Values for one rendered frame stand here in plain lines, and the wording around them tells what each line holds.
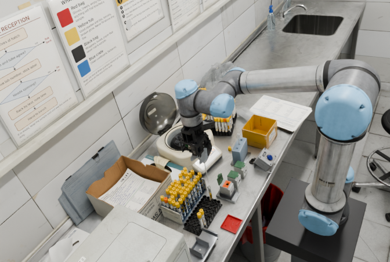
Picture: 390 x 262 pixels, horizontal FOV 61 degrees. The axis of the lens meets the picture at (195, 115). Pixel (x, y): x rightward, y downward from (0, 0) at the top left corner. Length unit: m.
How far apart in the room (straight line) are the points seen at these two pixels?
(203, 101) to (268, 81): 0.20
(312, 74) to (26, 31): 0.91
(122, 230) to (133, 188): 0.46
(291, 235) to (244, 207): 0.25
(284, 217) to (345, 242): 0.21
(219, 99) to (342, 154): 0.37
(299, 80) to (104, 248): 0.75
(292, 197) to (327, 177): 0.42
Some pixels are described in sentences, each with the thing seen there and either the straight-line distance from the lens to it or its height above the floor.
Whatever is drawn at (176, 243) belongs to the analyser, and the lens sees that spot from 1.03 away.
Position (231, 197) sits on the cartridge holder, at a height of 0.90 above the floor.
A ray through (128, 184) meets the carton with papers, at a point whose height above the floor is 0.94.
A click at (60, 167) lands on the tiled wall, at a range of 1.46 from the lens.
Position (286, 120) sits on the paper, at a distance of 1.83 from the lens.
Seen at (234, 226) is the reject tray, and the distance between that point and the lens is 1.39.
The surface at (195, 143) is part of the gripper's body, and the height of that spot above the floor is 1.27.
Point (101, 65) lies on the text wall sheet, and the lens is 1.47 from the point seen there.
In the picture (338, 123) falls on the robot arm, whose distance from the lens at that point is 0.82.
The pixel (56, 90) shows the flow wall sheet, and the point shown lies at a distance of 1.34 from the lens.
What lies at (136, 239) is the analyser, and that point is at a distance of 1.07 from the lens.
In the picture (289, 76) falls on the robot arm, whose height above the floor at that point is 1.51.
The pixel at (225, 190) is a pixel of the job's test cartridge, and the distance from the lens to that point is 1.43.
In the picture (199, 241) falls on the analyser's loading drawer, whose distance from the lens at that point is 1.31.
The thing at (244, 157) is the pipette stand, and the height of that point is 0.89.
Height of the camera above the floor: 2.02
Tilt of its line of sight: 36 degrees down
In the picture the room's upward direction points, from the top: 11 degrees counter-clockwise
